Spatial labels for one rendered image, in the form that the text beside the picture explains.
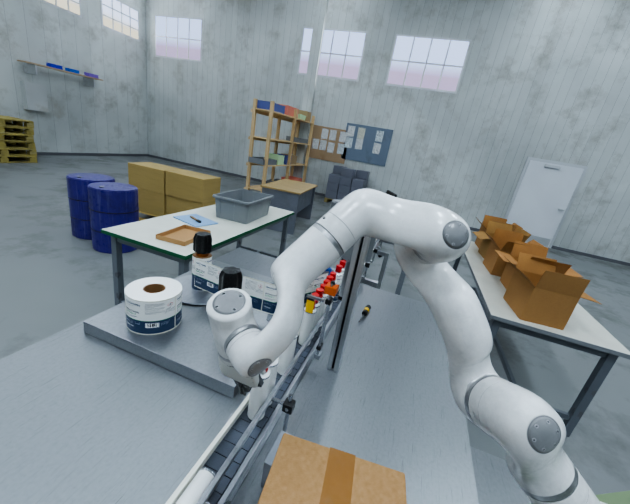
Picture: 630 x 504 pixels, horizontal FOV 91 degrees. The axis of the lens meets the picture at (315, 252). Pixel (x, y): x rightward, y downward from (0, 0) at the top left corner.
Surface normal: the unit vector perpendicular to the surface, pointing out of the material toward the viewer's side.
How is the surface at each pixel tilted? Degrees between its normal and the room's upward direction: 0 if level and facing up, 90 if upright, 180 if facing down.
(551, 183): 90
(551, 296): 90
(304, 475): 0
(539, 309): 91
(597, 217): 90
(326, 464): 0
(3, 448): 0
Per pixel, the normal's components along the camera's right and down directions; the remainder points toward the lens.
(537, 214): -0.33, 0.27
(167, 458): 0.17, -0.93
